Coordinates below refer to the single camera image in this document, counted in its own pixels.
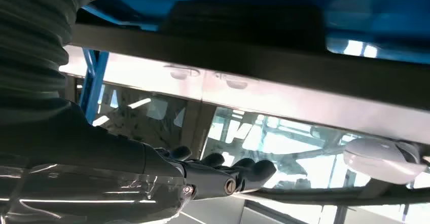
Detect blue metal shelf rack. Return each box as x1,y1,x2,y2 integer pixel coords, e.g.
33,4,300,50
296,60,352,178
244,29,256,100
77,0,430,126

